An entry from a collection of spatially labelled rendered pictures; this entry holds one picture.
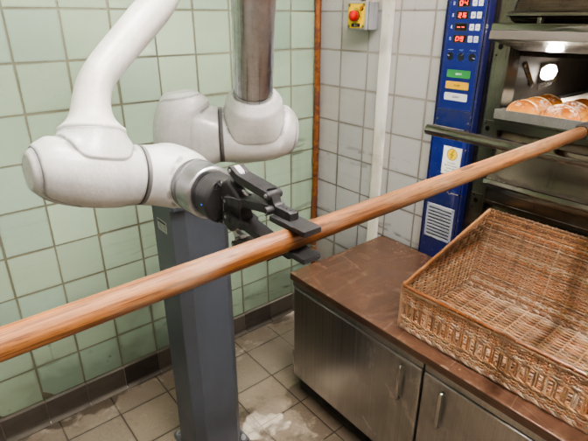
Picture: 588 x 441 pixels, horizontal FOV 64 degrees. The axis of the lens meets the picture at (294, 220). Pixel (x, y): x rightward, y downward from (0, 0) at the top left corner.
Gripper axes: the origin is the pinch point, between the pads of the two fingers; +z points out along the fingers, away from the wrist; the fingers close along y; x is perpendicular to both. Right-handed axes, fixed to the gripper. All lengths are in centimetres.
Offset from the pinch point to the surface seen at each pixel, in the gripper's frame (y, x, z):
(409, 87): -1, -117, -70
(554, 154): 3, -78, 0
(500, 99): -1, -116, -34
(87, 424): 120, 10, -113
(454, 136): 4, -79, -26
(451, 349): 59, -66, -10
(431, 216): 45, -114, -51
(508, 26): -23, -102, -28
